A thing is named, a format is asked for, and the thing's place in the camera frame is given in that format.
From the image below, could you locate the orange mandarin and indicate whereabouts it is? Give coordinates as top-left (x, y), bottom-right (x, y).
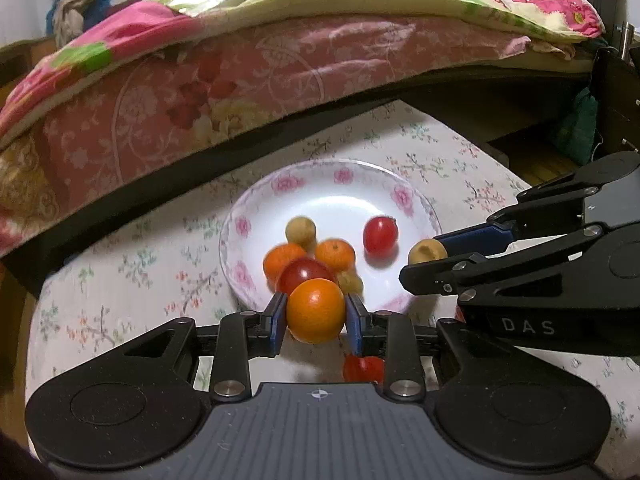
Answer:
top-left (263, 243), bottom-right (307, 287)
top-left (315, 239), bottom-right (357, 274)

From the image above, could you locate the medium red tomato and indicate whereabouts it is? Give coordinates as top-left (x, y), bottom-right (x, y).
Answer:
top-left (362, 215), bottom-right (399, 256)

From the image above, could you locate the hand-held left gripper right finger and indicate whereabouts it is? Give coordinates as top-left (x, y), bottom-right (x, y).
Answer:
top-left (344, 292), bottom-right (506, 402)

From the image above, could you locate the dark wooden cabinet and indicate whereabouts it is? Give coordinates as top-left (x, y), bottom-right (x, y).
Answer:
top-left (575, 0), bottom-right (640, 161)

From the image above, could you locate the large red tomato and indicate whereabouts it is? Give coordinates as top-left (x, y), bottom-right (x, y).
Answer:
top-left (276, 257), bottom-right (337, 296)

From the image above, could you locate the floral tablecloth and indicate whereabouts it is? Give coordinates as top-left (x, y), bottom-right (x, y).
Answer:
top-left (25, 100), bottom-right (640, 467)

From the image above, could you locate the brown longan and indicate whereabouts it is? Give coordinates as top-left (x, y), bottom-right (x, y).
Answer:
top-left (407, 238), bottom-right (449, 266)
top-left (336, 270), bottom-right (365, 295)
top-left (285, 216), bottom-right (317, 247)

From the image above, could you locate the dark bed frame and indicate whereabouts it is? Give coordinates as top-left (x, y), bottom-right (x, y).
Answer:
top-left (0, 67), bottom-right (601, 301)

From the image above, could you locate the green bag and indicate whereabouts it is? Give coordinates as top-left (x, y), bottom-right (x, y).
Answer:
top-left (552, 87), bottom-right (601, 167)

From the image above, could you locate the pink patterned blanket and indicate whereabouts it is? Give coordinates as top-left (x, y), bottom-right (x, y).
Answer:
top-left (0, 10), bottom-right (601, 261)

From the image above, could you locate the knotted curtain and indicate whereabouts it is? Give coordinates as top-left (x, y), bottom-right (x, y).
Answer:
top-left (44, 0), bottom-right (112, 48)

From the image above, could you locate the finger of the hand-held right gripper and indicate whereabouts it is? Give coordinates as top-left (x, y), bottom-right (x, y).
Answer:
top-left (433, 151), bottom-right (640, 258)
top-left (399, 227), bottom-right (609, 307)

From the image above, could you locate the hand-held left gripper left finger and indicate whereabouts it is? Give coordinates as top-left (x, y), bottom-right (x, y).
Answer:
top-left (117, 292), bottom-right (290, 404)

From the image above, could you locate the smooth yellow-orange orange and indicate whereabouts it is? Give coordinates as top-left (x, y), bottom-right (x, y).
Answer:
top-left (286, 278), bottom-right (347, 345)

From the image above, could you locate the white plate with pink flowers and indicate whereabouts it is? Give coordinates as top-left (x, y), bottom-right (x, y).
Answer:
top-left (218, 158), bottom-right (443, 314)

